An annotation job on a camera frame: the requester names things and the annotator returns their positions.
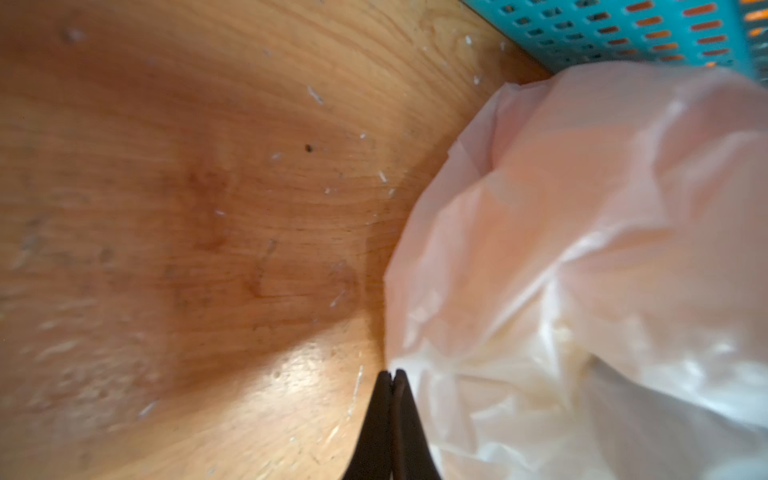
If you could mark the white plastic bag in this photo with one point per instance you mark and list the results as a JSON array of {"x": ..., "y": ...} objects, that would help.
[{"x": 581, "y": 292}]

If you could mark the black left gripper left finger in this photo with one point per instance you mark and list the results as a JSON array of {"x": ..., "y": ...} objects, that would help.
[{"x": 371, "y": 459}]

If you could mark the teal plastic basket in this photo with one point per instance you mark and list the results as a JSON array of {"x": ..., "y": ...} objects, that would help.
[{"x": 562, "y": 33}]

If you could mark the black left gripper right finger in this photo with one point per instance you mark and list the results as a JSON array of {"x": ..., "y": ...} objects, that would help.
[{"x": 411, "y": 457}]

